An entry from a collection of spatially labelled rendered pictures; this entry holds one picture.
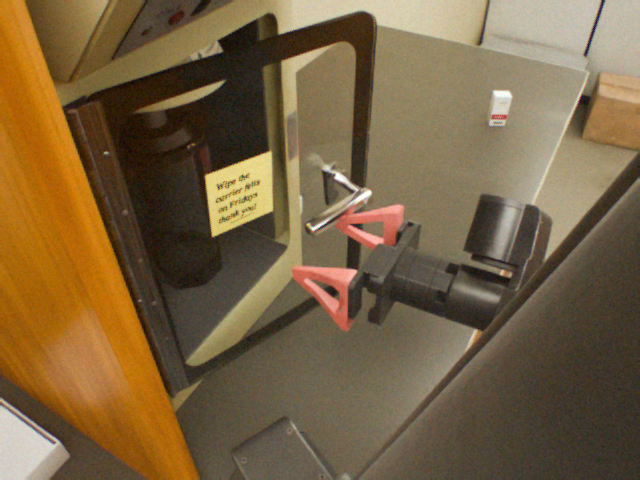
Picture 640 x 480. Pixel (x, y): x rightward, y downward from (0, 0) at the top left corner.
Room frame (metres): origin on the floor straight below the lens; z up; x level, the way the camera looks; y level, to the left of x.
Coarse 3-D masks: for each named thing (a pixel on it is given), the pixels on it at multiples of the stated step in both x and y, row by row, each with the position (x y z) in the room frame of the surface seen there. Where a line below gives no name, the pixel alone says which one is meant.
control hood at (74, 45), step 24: (48, 0) 0.33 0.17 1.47; (72, 0) 0.32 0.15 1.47; (96, 0) 0.31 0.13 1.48; (120, 0) 0.30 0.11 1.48; (144, 0) 0.33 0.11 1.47; (48, 24) 0.33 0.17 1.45; (72, 24) 0.32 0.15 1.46; (96, 24) 0.31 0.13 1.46; (120, 24) 0.33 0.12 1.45; (48, 48) 0.34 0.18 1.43; (72, 48) 0.32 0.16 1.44; (96, 48) 0.32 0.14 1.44; (72, 72) 0.33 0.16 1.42
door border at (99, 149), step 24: (96, 120) 0.35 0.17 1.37; (96, 144) 0.35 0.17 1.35; (96, 168) 0.34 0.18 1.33; (120, 168) 0.36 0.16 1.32; (120, 192) 0.35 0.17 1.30; (120, 216) 0.35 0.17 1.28; (144, 264) 0.35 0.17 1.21; (144, 288) 0.35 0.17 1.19; (168, 336) 0.35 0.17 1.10; (168, 360) 0.35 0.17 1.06; (168, 384) 0.34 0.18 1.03
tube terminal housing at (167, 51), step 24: (240, 0) 0.54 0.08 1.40; (264, 0) 0.58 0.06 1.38; (288, 0) 0.61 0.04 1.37; (192, 24) 0.48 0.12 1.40; (216, 24) 0.51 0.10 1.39; (240, 24) 0.54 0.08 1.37; (264, 24) 0.62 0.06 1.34; (288, 24) 0.61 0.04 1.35; (144, 48) 0.42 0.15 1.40; (168, 48) 0.45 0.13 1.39; (192, 48) 0.47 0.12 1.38; (96, 72) 0.38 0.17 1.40; (120, 72) 0.40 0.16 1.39; (144, 72) 0.42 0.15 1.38; (72, 96) 0.36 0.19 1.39
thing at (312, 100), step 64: (192, 64) 0.41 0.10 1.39; (256, 64) 0.44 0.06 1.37; (320, 64) 0.49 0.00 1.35; (128, 128) 0.37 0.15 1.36; (192, 128) 0.40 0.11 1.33; (256, 128) 0.44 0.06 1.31; (320, 128) 0.49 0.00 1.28; (128, 192) 0.36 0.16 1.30; (192, 192) 0.39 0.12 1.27; (320, 192) 0.49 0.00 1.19; (192, 256) 0.38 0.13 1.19; (256, 256) 0.43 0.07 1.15; (320, 256) 0.49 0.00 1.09; (192, 320) 0.37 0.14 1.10; (256, 320) 0.42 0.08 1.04; (192, 384) 0.36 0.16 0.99
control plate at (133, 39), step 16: (160, 0) 0.35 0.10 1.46; (176, 0) 0.37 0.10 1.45; (192, 0) 0.39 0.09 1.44; (224, 0) 0.46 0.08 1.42; (144, 16) 0.34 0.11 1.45; (160, 16) 0.37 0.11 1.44; (192, 16) 0.42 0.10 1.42; (128, 32) 0.35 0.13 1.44; (160, 32) 0.39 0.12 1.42; (128, 48) 0.36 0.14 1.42
